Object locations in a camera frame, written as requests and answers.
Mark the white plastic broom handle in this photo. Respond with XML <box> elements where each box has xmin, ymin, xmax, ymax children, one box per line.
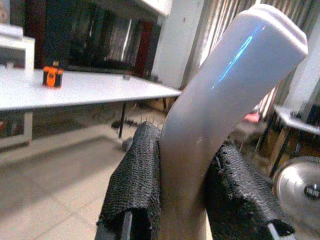
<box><xmin>158</xmin><ymin>3</ymin><xmax>309</xmax><ymax>240</ymax></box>

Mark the small grey table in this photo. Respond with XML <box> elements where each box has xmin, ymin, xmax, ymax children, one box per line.
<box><xmin>254</xmin><ymin>103</ymin><xmax>320</xmax><ymax>178</ymax></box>

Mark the white shelf unit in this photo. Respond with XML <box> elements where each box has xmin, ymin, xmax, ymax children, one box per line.
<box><xmin>0</xmin><ymin>23</ymin><xmax>36</xmax><ymax>72</ymax></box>

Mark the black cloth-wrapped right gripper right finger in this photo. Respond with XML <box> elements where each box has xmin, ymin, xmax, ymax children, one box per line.
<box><xmin>205</xmin><ymin>141</ymin><xmax>298</xmax><ymax>240</ymax></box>

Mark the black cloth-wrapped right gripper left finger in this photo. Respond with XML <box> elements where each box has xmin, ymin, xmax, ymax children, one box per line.
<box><xmin>94</xmin><ymin>122</ymin><xmax>162</xmax><ymax>240</ymax></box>

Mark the dark bookshelf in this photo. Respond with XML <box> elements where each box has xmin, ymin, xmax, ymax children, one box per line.
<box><xmin>9</xmin><ymin>0</ymin><xmax>163</xmax><ymax>78</ymax></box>

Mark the orange and black device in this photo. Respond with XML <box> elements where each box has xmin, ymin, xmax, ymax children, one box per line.
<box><xmin>41</xmin><ymin>59</ymin><xmax>65</xmax><ymax>90</ymax></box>

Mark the long white table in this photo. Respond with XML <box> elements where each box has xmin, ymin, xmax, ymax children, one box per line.
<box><xmin>0</xmin><ymin>65</ymin><xmax>183</xmax><ymax>151</ymax></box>

